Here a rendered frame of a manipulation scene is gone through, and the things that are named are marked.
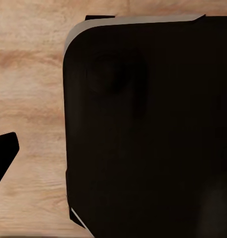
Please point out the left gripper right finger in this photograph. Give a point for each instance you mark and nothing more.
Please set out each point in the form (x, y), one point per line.
(222, 145)

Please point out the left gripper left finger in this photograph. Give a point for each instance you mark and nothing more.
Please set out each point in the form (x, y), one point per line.
(9, 147)

